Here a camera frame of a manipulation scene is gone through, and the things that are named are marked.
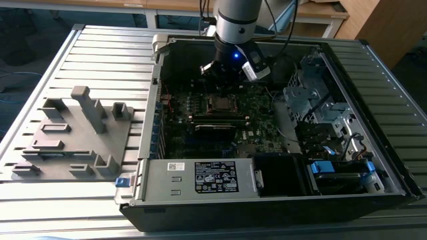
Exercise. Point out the blue case latch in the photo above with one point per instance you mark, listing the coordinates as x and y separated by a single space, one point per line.
122 182

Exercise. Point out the silver metal drive cage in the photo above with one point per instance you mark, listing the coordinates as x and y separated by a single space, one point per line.
297 100

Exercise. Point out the blue disk carrier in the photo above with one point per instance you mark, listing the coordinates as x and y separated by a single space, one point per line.
322 167

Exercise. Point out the black plastic air duct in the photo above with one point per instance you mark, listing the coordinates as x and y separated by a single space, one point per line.
281 175

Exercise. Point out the wooden cabinet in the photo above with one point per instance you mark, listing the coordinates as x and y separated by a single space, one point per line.
394 25

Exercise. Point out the black plastic drive bracket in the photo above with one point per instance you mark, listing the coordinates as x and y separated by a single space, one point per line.
314 135

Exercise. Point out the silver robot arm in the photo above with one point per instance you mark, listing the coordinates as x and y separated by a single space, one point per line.
237 17

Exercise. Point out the wooden desk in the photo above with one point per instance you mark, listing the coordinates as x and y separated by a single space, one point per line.
321 15
68 3

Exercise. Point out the grey power supply unit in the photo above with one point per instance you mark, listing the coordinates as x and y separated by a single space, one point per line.
161 180

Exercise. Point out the silver green CPU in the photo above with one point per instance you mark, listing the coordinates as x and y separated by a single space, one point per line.
225 103

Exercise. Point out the green motherboard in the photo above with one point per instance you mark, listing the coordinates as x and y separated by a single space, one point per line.
268 147

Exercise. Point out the black PC case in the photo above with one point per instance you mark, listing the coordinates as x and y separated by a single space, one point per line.
268 215

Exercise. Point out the silver finned heatsink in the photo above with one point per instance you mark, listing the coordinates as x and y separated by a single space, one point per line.
248 150

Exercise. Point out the black graphics card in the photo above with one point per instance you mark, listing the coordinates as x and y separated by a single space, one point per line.
216 133

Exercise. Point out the green RAM stick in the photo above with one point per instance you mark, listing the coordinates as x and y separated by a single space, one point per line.
57 153

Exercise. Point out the grey parts rack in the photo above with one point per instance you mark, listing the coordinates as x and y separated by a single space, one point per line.
84 140

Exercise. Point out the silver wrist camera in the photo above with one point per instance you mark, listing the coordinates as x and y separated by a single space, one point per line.
257 71

